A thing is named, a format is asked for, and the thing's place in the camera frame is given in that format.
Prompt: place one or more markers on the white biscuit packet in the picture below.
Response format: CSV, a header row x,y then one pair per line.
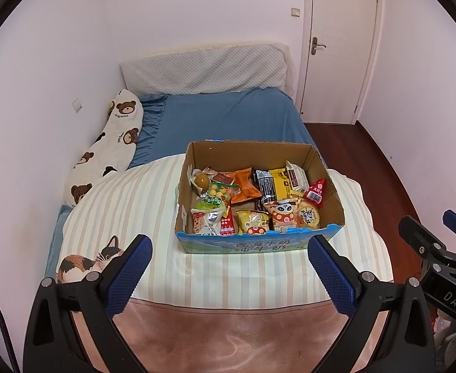
x,y
296,176

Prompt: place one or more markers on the yellow panda mushroom packet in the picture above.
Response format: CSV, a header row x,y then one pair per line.
x,y
253,223

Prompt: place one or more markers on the white door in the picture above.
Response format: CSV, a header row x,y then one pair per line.
x,y
340,27

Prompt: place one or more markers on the brown snack packet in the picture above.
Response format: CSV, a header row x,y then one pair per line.
x,y
222,178

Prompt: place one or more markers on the green packet of yellow balls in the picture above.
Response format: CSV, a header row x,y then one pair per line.
x,y
214,199

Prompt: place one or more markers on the cat print blanket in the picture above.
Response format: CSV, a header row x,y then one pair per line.
x,y
228,279

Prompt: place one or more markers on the orange panda snack packet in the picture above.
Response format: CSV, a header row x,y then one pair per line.
x,y
284,217

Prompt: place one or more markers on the grey textured pillow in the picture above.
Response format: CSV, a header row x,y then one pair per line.
x,y
204,70

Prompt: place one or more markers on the white wall socket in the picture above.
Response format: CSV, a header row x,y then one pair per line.
x,y
77,105

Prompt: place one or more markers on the small red sausage packet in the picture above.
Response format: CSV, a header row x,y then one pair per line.
x,y
315,192

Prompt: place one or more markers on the red crown print packet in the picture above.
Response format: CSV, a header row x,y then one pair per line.
x,y
228,225

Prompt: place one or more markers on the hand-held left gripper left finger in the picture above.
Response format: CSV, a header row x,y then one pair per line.
x,y
128,276

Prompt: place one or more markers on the white light switch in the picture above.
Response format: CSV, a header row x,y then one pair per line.
x,y
295,11

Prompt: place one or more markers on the clear braised egg packet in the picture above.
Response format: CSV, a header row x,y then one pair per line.
x,y
201,181

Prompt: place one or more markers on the bear print pillow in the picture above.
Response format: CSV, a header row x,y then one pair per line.
x,y
107,151

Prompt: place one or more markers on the printed cardboard box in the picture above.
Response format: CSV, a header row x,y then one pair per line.
x,y
247,151

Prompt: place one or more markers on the blue bed sheet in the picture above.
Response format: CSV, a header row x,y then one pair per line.
x,y
228,116

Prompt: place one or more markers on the yellow cracker packet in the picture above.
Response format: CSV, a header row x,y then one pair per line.
x,y
308,215

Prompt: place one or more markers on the large black and yellow packet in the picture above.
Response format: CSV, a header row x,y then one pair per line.
x,y
266,184

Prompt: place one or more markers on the white nut snack packet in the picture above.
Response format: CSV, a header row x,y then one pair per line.
x,y
204,221

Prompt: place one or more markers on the plain orange snack packet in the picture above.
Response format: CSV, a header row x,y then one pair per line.
x,y
245,188

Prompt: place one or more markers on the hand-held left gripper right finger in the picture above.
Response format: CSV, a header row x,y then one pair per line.
x,y
331,276

